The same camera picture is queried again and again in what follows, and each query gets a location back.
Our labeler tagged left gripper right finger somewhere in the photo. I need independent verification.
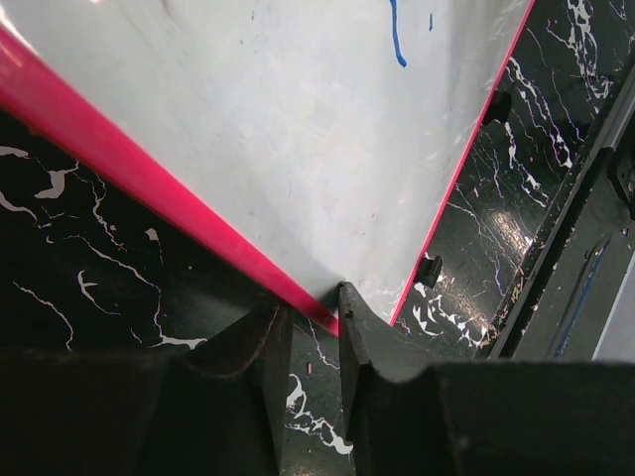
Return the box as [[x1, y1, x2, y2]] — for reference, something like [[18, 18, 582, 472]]
[[338, 282, 634, 475]]

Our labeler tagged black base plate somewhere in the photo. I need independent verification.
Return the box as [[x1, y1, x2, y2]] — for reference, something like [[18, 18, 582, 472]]
[[488, 74, 634, 360]]

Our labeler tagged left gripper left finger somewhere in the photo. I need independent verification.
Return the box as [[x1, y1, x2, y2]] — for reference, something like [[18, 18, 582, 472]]
[[1, 299, 293, 475]]

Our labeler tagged pink framed whiteboard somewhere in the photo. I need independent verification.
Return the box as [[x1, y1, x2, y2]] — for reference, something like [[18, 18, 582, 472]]
[[1, 1, 533, 331]]

